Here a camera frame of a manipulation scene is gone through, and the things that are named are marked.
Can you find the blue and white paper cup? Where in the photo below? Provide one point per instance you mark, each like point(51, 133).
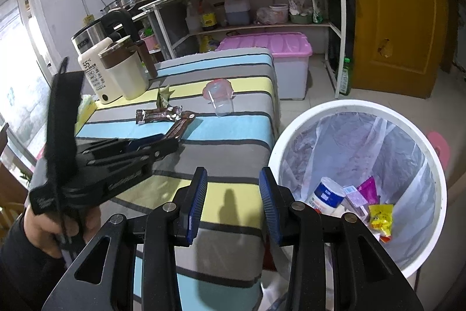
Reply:
point(326, 196)

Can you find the wooden chair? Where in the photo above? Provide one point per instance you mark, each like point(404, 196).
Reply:
point(7, 187)

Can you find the white tub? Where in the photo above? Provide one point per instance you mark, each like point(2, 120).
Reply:
point(278, 14)

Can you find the green bowl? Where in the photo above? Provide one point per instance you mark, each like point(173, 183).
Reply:
point(301, 18)

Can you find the steel pot with lid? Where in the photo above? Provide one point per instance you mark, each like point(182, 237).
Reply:
point(127, 1)

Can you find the yellow tissue pack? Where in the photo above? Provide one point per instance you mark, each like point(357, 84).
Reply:
point(86, 110)

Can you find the yellow snack wrapper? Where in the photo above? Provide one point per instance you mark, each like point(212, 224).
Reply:
point(381, 220)

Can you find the clear cup with pink lid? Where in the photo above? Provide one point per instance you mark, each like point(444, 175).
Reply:
point(220, 98)

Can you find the white window frame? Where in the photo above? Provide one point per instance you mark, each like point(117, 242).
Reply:
point(38, 41)

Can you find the brown snack wrapper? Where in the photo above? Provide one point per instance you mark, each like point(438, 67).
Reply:
point(156, 114)
point(182, 125)

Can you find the dark liquid plastic jug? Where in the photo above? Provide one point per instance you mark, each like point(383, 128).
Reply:
point(237, 10)

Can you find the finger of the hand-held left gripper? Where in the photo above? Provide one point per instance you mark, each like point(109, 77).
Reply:
point(143, 142)
point(164, 147)

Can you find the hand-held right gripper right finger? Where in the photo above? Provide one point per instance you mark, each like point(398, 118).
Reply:
point(269, 205)

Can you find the storage box with pink lid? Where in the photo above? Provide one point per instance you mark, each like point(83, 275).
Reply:
point(265, 43)

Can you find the white water warmer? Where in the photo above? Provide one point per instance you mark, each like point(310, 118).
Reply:
point(94, 77)

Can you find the green folded paper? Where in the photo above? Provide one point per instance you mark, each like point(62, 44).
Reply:
point(162, 98)

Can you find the clear bin liner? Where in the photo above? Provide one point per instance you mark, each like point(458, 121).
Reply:
point(346, 150)

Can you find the yellow wooden door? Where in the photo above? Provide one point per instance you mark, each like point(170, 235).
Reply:
point(400, 23)

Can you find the green and white bottle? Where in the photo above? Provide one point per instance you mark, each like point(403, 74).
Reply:
point(317, 10)

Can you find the pink wrapper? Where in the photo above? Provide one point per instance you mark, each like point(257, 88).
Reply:
point(368, 190)

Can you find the cream and brown electric jug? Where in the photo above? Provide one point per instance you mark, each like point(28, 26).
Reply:
point(127, 74)

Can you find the white round bin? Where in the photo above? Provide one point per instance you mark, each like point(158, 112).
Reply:
point(364, 105)

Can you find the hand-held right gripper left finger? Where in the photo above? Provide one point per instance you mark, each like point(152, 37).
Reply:
point(196, 201)

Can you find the person's left hand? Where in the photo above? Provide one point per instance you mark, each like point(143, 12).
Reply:
point(40, 231)

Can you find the brown bottle with yellow label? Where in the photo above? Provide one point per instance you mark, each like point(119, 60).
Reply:
point(207, 17)

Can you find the green glass bottle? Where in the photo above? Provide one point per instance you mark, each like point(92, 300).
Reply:
point(346, 77)

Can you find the striped tablecloth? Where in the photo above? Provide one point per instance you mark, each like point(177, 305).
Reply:
point(225, 158)

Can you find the pink strawberry milk carton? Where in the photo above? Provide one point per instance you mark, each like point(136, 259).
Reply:
point(355, 200)

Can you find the pink plastic basket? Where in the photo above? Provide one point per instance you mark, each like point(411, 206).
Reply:
point(149, 41)

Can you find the clear plastic jug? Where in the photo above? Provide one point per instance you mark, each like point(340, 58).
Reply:
point(192, 21)

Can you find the person's left forearm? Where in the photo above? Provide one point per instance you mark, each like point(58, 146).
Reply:
point(22, 274)

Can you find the white shelf counter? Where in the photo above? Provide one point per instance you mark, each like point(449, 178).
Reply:
point(255, 28)

